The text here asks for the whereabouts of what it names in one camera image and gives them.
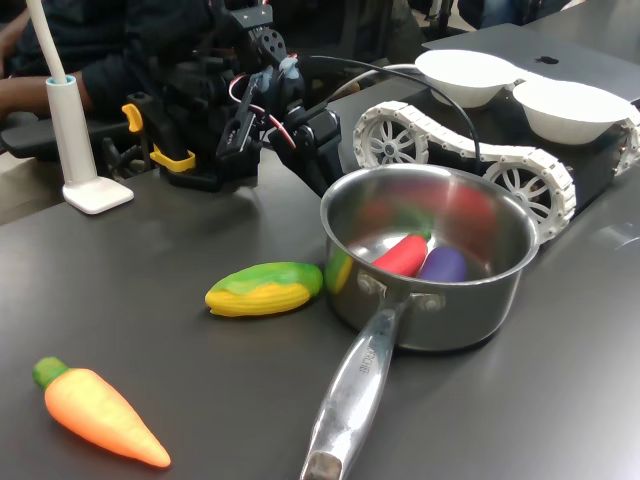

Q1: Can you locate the yellow green toy corn cob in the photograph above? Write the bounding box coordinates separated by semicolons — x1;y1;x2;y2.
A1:
204;261;325;319

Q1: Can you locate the purple toy aubergine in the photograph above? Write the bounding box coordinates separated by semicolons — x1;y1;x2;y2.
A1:
417;245;469;284

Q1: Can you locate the pale grey putty lump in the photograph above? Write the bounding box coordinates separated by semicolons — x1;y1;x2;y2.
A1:
259;55;302;95

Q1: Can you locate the black office chair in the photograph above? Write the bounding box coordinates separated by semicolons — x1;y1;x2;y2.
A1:
279;0;426;66

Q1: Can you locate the red toy chilli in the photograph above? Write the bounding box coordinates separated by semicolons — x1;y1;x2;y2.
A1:
370;230;434;279

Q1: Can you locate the black and yellow clip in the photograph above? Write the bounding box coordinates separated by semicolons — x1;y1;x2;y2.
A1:
122;92;196;176

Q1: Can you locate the white bowl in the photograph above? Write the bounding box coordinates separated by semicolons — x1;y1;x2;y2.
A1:
414;48;524;109
512;79;634;146

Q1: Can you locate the tracked vehicle with white tracks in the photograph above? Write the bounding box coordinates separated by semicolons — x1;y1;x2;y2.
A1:
352;89;640;244

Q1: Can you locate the person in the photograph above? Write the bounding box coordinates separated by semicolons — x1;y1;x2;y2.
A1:
0;0;211;124

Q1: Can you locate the black chair armrest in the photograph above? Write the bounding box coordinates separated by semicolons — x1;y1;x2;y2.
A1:
0;119;126;162

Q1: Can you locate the orange toy carrot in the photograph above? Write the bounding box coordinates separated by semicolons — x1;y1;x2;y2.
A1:
32;356;172;469

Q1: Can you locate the black gripper camera board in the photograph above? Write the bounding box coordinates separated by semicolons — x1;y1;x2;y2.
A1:
214;74;267;157

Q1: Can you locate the white cable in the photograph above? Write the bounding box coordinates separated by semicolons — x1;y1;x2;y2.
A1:
329;63;426;104

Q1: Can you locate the long black cable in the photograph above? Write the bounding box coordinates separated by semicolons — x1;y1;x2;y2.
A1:
299;55;484;176

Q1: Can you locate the steel pan with long handle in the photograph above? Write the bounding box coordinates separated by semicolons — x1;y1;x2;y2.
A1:
299;163;543;480

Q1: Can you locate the white post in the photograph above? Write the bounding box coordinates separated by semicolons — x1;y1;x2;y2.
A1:
25;0;135;216

